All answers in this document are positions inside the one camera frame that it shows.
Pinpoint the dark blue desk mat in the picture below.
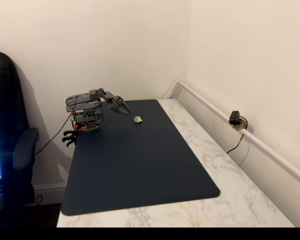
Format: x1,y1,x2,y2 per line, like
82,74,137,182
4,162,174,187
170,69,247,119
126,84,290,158
60,99,221,216

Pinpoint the black orange table clamp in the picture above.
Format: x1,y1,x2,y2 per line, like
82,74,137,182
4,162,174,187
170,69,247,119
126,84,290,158
62,123,79,141
62,136,78,148

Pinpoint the black office chair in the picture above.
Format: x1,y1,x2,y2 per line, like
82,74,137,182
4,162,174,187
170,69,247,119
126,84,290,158
0,51,41,228

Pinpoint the white baseboard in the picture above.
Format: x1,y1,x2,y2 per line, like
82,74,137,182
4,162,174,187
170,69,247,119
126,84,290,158
32,182,67,206

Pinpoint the black webcam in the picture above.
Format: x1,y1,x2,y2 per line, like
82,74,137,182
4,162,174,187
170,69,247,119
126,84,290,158
229,110,241,126

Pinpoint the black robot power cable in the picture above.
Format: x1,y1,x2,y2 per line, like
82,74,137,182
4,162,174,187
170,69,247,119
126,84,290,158
33,112,74,156

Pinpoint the tan webcam mount block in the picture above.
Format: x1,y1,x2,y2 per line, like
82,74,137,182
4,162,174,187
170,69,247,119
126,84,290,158
234,119,249,132

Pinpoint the black webcam cable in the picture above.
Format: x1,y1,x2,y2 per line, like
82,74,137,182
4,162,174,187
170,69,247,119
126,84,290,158
226,115,249,155

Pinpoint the black cable on floor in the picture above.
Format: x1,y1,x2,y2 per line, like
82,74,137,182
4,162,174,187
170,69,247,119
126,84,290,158
24,194,44,207

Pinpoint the thin white cable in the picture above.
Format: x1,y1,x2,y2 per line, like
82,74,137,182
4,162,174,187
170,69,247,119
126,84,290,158
238,142,252,167

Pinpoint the white wall rail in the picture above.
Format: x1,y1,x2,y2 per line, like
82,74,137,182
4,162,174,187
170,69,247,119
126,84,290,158
164,79,300,186

